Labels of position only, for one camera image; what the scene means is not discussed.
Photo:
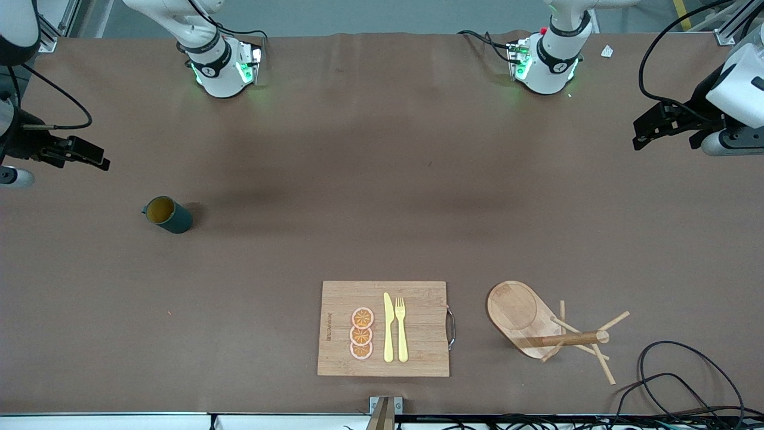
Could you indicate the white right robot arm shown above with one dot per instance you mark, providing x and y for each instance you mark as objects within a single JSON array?
[{"x": 209, "y": 60}]

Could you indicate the orange slice toy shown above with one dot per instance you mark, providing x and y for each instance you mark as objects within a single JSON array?
[
  {"x": 361, "y": 350},
  {"x": 360, "y": 335},
  {"x": 362, "y": 318}
]

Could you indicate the aluminium frame profile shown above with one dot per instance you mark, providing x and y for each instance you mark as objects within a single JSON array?
[
  {"x": 725, "y": 33},
  {"x": 49, "y": 40},
  {"x": 70, "y": 15}
]

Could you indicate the yellow plastic fork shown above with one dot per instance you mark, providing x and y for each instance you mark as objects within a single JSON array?
[{"x": 401, "y": 334}]

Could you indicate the white paper scrap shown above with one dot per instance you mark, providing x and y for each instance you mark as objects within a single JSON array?
[{"x": 607, "y": 51}]

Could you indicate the yellow plastic knife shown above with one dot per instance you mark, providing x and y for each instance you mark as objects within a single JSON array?
[{"x": 388, "y": 328}]

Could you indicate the metal bracket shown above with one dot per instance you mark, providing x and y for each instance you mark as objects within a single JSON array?
[{"x": 374, "y": 405}]

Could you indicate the wooden mug tree stand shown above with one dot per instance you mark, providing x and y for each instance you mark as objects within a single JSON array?
[{"x": 519, "y": 316}]

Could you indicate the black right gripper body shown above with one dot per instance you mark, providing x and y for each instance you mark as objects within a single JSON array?
[{"x": 24, "y": 145}]

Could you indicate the dark green cup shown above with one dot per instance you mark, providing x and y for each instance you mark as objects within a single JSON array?
[{"x": 176, "y": 222}]

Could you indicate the bamboo cutting board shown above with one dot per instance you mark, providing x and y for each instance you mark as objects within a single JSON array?
[{"x": 418, "y": 334}]

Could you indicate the brown wooden post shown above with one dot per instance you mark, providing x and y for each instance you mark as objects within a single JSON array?
[{"x": 382, "y": 418}]

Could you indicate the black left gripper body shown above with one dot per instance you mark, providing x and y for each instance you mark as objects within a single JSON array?
[{"x": 697, "y": 114}]

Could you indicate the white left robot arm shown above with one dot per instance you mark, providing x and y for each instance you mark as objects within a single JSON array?
[{"x": 552, "y": 60}]

